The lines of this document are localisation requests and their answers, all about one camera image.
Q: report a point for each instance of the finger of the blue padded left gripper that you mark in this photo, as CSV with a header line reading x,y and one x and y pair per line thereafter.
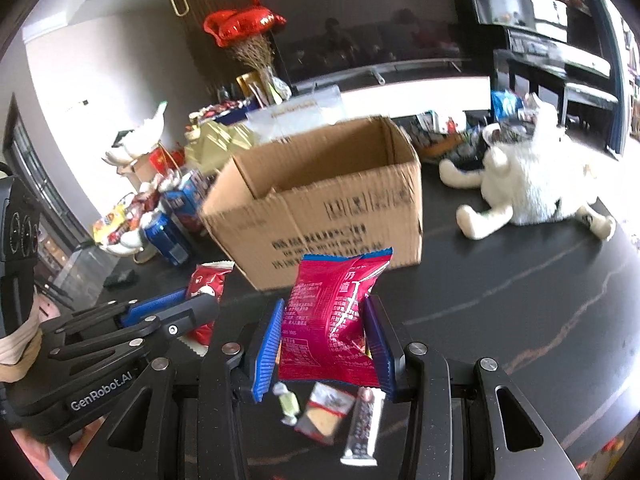
x,y
113,315
158,328

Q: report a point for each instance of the clear wrapped green candy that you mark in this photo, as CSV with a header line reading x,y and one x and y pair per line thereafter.
x,y
288,403

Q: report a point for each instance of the upper white shell dish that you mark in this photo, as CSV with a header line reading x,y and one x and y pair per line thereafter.
x,y
132,144

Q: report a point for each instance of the blue soda can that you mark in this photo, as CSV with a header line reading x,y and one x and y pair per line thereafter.
x,y
166,237

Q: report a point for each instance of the white shell snack bowl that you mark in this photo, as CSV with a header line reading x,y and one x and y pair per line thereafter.
x,y
120,232

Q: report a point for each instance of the piano stool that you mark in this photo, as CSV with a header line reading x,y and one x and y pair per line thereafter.
x,y
593,107

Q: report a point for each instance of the white plush toy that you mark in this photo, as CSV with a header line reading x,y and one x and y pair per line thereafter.
x,y
540,180

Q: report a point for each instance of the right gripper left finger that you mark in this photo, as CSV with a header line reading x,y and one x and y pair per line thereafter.
x,y
236,372

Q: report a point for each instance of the dried flower vase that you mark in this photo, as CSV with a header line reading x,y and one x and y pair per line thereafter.
x,y
256,52

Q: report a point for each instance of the white tv cabinet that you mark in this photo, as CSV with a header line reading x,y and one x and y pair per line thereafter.
x,y
407,98

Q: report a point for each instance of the clear long candy bar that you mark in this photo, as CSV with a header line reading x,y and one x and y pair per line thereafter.
x,y
363,430

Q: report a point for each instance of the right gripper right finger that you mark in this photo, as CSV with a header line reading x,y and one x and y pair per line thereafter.
x,y
411,373

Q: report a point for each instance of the pink red snack bag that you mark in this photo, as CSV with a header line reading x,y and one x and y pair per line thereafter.
x,y
322,332

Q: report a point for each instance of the person's left hand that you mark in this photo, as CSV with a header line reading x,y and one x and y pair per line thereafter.
x,y
39,454

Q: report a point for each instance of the blue snack tray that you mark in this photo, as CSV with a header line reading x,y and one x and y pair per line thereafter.
x,y
226,113

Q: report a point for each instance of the yellow cracker packet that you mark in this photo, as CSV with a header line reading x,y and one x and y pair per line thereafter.
x,y
324,413

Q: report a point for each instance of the red white snack bag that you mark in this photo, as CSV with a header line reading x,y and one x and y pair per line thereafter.
x,y
207,279

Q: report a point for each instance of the metal snack bowl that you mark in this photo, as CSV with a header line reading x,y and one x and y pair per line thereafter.
x,y
461,144

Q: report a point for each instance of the brown cardboard box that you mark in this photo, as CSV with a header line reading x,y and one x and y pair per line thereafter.
x,y
341,190

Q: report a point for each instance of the blue candy tube container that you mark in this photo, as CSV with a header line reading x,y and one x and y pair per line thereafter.
x,y
185,201

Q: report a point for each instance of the black television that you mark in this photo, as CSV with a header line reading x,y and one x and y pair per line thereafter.
x,y
323,37

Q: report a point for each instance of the gold mountain shaped tin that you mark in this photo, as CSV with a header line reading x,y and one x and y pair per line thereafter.
x,y
209,146

